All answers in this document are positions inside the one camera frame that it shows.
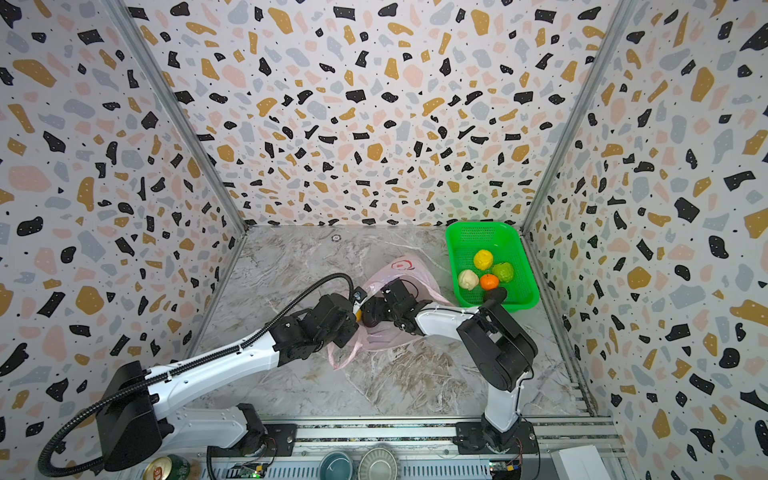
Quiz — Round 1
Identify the pink plastic bag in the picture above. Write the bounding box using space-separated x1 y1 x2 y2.
327 254 450 370

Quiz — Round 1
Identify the beige pear fruit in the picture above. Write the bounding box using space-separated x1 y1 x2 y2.
457 269 480 291

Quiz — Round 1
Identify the orange fruit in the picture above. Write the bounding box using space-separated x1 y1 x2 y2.
480 274 500 291

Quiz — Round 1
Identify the yellow lemon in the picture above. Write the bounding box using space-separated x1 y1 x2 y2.
473 249 494 271

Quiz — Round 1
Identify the green custard apple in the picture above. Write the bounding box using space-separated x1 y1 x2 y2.
491 262 515 283

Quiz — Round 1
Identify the dark avocado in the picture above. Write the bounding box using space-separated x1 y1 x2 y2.
483 287 508 305

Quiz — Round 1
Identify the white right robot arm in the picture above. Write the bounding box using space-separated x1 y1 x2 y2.
359 279 538 453

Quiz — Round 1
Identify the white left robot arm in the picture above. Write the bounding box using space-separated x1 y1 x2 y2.
96 290 366 472

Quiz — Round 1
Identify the green plastic basket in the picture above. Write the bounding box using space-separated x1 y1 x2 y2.
446 222 540 312

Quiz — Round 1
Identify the teal ceramic bowl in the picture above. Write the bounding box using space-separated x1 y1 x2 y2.
317 451 355 480

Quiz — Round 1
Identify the green circuit board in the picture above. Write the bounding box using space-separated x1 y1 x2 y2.
226 462 268 479

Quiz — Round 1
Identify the grey ribbed plate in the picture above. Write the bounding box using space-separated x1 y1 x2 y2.
358 447 399 480

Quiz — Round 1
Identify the green gold drink can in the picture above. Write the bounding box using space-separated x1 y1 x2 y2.
141 454 201 480

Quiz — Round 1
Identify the right circuit board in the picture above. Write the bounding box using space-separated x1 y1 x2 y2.
489 460 522 480

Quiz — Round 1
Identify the white box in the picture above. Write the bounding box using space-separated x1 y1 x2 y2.
551 445 611 480

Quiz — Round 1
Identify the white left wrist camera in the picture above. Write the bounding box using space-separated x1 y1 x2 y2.
350 287 368 309

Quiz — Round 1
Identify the aluminium corner post left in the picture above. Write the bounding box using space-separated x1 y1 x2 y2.
98 0 248 236

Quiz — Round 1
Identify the aluminium corner post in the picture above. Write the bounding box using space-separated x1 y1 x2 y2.
98 0 248 236
519 0 638 235

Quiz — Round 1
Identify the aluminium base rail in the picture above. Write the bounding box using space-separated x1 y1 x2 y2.
174 416 634 479

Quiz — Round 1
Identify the black corrugated cable conduit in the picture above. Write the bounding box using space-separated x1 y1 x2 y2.
37 272 356 479

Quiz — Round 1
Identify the aluminium corner post right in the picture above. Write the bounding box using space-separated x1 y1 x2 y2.
519 0 638 235

